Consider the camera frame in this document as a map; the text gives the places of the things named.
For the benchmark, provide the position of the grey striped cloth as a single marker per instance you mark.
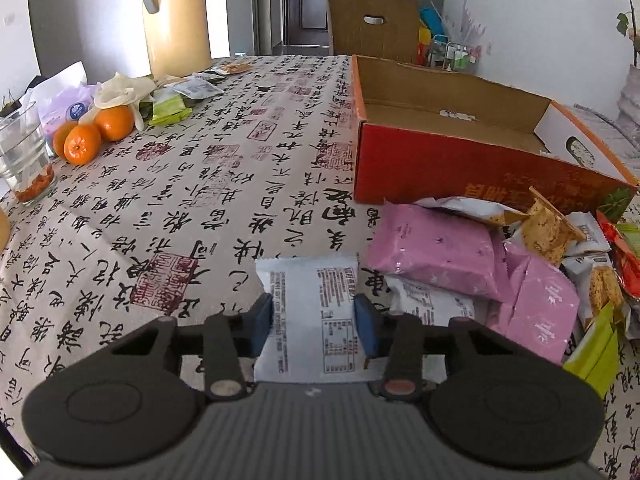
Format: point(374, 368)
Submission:
point(600, 122)

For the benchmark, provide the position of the clear drinking glass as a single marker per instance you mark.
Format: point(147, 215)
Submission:
point(25, 160)

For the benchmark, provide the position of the blue plastic item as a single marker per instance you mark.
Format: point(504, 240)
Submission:
point(431, 17)

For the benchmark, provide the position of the brown cardboard carton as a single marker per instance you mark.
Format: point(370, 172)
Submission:
point(350, 30)

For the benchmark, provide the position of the purple white plastic pack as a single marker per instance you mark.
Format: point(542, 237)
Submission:
point(60, 105)

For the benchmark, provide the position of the cream crumpled bag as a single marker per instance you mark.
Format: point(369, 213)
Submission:
point(120, 90)

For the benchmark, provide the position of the small green packet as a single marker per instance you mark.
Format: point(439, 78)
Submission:
point(167, 110)

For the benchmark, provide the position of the red snack packet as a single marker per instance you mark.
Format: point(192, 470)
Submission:
point(625, 260)

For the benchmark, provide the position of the white cracker snack packet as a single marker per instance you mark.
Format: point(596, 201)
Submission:
point(590, 232)

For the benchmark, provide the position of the pink ribbed vase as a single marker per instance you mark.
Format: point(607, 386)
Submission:
point(631, 97)

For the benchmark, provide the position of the small white packets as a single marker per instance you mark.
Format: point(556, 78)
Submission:
point(197, 87)

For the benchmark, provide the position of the dark wooden door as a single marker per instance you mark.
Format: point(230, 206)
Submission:
point(320, 5)

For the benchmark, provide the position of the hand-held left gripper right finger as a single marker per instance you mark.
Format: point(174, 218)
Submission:
point(365, 325)

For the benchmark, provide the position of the yellow thermos jug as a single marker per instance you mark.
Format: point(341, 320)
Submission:
point(175, 25)

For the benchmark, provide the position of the red cardboard box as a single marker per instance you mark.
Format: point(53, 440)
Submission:
point(425, 170)

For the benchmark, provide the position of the yellow red bag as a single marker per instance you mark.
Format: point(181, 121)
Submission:
point(424, 39)

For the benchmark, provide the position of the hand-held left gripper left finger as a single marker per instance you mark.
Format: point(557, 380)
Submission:
point(261, 325)

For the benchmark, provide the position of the small orange packet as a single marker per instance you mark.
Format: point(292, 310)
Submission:
point(235, 67)

